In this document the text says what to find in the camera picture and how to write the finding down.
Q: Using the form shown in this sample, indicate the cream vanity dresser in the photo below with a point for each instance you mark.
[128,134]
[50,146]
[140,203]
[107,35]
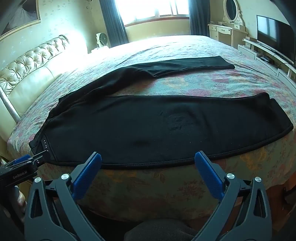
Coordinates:
[223,32]

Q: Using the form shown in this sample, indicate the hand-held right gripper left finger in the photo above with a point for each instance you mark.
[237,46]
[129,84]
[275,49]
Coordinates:
[89,171]

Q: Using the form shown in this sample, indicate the bright window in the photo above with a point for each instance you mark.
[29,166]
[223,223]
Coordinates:
[152,9]

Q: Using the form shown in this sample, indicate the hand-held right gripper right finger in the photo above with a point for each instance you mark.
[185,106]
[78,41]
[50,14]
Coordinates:
[208,171]

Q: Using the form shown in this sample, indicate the black flat screen television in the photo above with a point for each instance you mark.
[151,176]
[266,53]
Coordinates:
[272,34]

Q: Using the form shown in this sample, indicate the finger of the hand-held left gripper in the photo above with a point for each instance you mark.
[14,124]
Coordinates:
[22,158]
[38,160]

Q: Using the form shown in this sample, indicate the cream tufted leather headboard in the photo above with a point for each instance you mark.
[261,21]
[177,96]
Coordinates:
[23,76]

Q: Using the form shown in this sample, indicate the floral bedspread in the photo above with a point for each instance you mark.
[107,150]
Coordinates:
[185,83]

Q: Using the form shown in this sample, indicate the dark blue curtain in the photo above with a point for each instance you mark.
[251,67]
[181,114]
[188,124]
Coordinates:
[198,16]
[114,23]

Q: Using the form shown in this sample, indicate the black pants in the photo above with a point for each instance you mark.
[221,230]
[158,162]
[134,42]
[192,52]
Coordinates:
[138,120]

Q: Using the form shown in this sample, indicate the oval vanity mirror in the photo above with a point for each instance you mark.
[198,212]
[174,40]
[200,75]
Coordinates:
[231,10]

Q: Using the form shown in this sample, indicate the small black set-top box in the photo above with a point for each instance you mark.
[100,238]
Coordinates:
[264,58]

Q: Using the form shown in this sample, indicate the gold framed wall picture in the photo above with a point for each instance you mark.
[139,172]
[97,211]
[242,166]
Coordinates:
[16,16]

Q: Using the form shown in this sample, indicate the white television stand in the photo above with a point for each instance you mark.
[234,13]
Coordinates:
[254,47]

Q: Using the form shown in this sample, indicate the person's left hand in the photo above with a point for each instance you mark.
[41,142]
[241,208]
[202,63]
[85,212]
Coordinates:
[22,200]

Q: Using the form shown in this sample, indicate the grey metal pole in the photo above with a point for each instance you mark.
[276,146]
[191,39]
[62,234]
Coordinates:
[9,105]

